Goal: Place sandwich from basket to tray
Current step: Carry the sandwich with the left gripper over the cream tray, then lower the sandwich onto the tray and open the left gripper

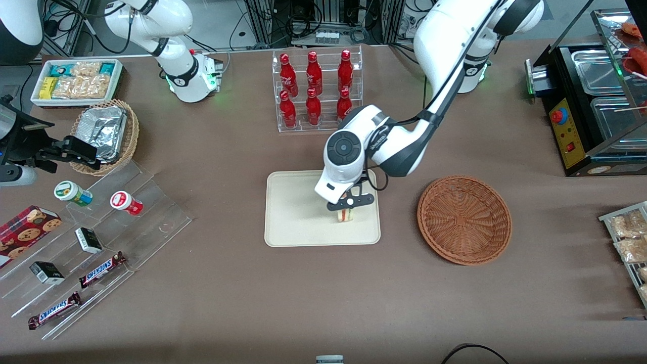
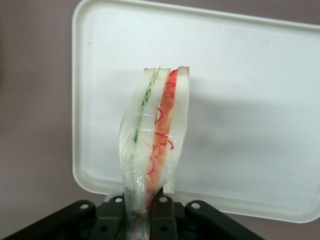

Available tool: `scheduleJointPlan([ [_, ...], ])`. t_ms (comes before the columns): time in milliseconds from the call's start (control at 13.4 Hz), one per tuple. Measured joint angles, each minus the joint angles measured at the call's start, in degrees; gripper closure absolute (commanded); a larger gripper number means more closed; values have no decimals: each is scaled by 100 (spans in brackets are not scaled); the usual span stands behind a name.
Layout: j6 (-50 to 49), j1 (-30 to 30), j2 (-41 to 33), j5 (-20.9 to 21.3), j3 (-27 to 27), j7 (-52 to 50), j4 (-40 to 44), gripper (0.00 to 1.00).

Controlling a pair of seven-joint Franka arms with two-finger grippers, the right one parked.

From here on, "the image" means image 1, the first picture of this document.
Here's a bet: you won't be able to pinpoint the silver foil containers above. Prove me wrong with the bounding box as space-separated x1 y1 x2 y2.
77 106 127 163

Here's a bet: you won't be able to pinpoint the snickers chocolate bar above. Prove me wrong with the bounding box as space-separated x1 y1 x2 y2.
28 292 82 331
79 251 127 289

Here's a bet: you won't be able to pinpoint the tan wicker basket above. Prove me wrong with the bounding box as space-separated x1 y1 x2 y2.
70 99 140 176

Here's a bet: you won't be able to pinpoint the red cookie box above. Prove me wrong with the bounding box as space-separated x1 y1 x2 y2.
0 205 63 269

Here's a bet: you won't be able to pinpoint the black food warmer machine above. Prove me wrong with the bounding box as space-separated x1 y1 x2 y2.
525 8 647 177

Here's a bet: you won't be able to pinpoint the steel warmer pan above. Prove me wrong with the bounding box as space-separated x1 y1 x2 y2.
590 96 647 141
570 49 623 96

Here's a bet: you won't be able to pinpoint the red sausage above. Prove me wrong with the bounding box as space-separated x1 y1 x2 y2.
628 47 647 76

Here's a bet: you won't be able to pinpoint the clear acrylic bottle rack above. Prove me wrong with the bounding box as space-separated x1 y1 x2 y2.
272 45 363 133

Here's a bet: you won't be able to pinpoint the round brown wicker basket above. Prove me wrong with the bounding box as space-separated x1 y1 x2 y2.
417 175 513 266

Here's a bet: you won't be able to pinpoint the clear acrylic step display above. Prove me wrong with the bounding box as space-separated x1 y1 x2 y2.
0 161 193 341

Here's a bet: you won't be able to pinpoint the small black box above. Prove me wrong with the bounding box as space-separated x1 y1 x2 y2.
29 261 66 285
75 227 104 254

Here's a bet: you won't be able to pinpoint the white snack bin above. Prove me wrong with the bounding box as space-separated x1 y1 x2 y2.
30 59 124 109

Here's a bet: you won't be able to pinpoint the black cable loop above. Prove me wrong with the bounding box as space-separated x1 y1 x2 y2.
441 344 511 364

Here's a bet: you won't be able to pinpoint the green lid cup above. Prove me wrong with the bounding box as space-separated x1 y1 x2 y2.
54 180 94 207

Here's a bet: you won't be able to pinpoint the large clear cracker bag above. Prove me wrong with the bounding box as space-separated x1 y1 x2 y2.
53 74 112 100

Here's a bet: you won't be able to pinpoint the red soda bottle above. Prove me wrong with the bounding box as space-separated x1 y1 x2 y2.
338 50 354 93
280 54 299 98
336 88 353 122
280 91 298 128
306 51 323 96
305 88 322 126

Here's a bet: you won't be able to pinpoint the small clear cracker bag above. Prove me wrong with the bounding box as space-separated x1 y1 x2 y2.
71 61 102 78

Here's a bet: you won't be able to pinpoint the tray of packaged snacks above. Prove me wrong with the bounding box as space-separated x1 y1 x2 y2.
598 201 647 309

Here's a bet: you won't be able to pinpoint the clear bag of snacks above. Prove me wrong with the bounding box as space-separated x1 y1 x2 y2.
609 210 647 239
614 237 647 264

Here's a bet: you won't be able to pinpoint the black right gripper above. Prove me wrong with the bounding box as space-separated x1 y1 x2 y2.
5 125 101 174

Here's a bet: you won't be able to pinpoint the beige rectangular tray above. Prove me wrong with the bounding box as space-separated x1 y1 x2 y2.
264 169 381 248

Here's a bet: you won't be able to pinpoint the red lid cup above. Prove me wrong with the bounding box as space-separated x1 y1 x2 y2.
110 191 144 217

